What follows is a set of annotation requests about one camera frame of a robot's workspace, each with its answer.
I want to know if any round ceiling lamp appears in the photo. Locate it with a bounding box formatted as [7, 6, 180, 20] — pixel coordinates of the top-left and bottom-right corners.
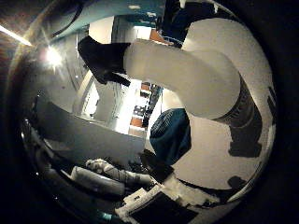
[41, 45, 64, 71]

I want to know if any black cable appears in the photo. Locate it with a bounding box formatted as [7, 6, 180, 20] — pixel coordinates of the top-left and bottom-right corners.
[50, 2, 86, 38]

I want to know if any ceiling light strip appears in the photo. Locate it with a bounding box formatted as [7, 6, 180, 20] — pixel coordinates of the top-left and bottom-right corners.
[0, 23, 34, 48]

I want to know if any blue cloth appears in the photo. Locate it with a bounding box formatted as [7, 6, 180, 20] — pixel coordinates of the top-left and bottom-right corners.
[149, 107, 192, 166]

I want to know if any white spray bottle black head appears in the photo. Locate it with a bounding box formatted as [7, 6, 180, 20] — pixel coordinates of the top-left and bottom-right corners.
[78, 35, 242, 120]

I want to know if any wooden shelf rack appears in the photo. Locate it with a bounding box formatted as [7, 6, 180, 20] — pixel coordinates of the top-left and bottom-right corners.
[130, 81, 163, 129]

